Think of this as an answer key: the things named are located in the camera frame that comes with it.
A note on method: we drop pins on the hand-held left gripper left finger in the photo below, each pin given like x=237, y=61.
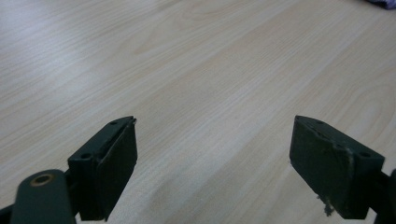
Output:
x=115, y=168

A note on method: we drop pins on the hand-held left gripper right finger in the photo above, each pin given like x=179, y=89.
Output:
x=330, y=168

